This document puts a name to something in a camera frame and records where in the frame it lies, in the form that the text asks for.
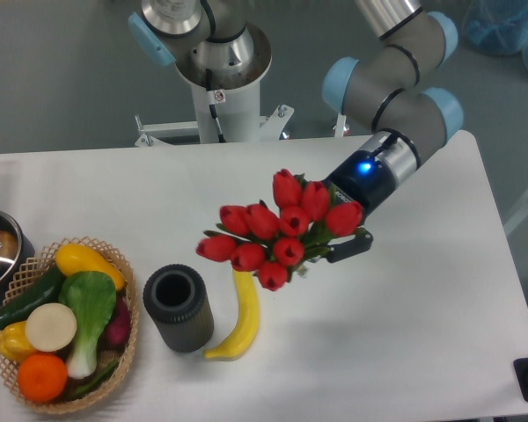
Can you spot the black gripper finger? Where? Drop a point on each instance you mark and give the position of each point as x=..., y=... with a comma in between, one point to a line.
x=358, y=244

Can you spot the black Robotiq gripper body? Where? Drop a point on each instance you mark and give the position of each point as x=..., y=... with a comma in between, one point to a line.
x=363, y=179

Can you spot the red tulip bouquet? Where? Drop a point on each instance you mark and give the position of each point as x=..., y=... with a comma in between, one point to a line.
x=273, y=246

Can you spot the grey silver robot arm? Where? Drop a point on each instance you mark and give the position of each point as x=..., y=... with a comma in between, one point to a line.
x=406, y=129

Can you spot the dark grey ribbed vase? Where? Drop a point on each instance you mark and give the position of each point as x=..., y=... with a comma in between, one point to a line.
x=176, y=299

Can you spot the yellow toy banana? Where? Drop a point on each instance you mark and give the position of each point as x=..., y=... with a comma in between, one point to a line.
x=245, y=330

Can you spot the blue plastic bag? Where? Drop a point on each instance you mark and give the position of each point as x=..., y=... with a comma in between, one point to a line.
x=498, y=28

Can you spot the purple toy sweet potato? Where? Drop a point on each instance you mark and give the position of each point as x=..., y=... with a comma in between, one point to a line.
x=118, y=329

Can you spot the green toy bok choy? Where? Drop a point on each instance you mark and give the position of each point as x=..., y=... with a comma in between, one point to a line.
x=91, y=296

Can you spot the yellow toy squash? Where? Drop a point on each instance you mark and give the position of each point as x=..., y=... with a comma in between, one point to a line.
x=75, y=258

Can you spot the green toy bean pod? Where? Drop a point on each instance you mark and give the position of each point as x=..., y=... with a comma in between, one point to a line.
x=82, y=390

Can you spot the woven wicker basket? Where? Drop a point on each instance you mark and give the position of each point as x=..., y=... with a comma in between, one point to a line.
x=28, y=273

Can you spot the green toy cucumber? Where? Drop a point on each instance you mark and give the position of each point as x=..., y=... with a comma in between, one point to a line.
x=43, y=291

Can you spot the white round toy slice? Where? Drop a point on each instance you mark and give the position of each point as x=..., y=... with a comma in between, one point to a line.
x=51, y=327

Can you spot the orange toy tangerine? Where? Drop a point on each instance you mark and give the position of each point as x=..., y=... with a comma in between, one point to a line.
x=42, y=377

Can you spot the yellow toy bell pepper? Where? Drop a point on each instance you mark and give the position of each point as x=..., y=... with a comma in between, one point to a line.
x=14, y=344

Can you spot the white frame at right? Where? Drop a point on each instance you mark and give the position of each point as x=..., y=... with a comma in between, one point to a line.
x=517, y=213

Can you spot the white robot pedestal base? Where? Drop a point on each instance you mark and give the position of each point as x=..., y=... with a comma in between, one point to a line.
x=224, y=79

